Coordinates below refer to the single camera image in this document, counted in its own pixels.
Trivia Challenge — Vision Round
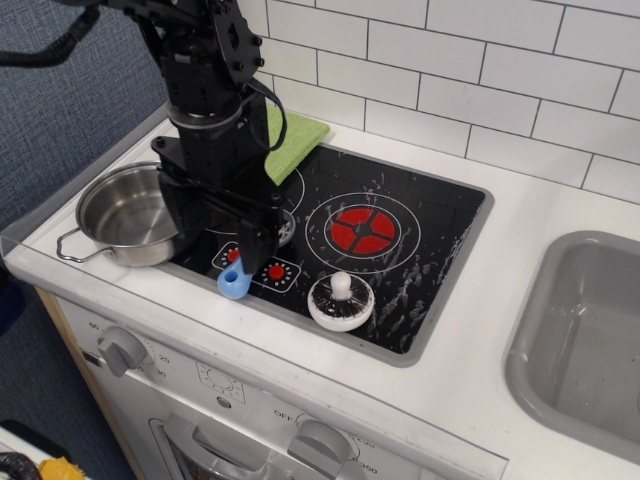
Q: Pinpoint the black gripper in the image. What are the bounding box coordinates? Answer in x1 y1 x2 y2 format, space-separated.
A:
152 92 283 275

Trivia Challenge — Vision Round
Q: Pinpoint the blue plastic spoon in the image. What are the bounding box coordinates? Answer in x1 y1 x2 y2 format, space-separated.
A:
217 257 253 300

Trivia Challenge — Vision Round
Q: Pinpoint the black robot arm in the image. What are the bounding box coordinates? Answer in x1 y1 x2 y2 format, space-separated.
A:
69 1 286 274

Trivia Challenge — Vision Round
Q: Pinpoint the silver steel pot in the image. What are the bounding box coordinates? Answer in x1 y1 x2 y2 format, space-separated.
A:
56 161 189 267

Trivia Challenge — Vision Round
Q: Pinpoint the green folded cloth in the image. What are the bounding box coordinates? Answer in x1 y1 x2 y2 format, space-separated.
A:
265 111 330 185

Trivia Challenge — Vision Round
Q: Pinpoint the white toy mushroom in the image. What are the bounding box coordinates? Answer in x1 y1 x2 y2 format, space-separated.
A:
307 271 375 332

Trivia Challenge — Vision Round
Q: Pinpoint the grey left oven knob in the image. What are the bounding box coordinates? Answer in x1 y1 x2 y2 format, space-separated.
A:
98 326 147 378

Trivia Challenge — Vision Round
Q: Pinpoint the grey oven knob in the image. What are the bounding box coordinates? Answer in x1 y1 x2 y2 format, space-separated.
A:
287 420 352 479
98 326 147 378

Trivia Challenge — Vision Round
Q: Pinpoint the black toy stovetop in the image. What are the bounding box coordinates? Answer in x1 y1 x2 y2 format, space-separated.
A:
169 142 496 369

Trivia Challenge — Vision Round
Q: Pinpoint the grey right oven knob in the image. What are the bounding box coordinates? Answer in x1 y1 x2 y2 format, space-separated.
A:
287 420 352 479

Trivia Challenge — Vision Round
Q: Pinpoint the yellow object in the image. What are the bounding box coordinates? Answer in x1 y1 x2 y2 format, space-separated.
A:
38 457 87 480

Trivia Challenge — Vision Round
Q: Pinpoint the grey sink basin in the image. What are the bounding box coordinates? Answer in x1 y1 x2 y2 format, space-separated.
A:
505 231 639 463

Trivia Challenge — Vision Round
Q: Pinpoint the oven door handle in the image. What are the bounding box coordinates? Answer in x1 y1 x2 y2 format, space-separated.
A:
149 414 287 479

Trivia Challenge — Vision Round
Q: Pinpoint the black cable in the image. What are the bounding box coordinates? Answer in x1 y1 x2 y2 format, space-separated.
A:
0 0 101 67

